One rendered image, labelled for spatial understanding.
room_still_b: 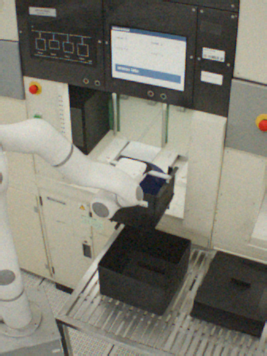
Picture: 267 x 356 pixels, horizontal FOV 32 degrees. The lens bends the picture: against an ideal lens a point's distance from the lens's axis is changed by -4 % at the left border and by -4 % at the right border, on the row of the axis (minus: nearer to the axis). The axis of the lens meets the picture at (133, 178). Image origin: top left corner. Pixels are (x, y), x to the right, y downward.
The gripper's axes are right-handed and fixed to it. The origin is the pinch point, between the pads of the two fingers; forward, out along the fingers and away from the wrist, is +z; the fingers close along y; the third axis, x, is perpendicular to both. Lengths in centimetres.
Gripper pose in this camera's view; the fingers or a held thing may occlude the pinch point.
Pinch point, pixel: (140, 156)
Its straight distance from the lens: 175.2
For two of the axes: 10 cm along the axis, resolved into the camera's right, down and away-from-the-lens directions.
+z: 4.1, -5.6, 7.2
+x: 0.1, -7.9, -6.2
